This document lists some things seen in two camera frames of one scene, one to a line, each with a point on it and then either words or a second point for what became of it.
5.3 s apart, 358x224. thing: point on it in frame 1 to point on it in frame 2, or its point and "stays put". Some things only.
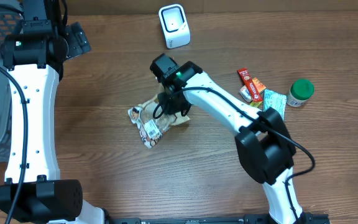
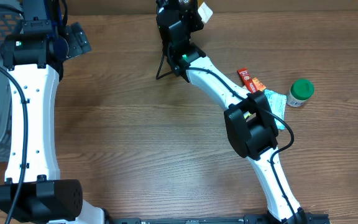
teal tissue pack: [275, 100] stays put
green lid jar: [301, 89] stays put
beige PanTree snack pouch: [150, 129] to [205, 12]
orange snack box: [258, 84] stays put
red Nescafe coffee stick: [255, 94] stays put
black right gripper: [169, 107] to [192, 17]
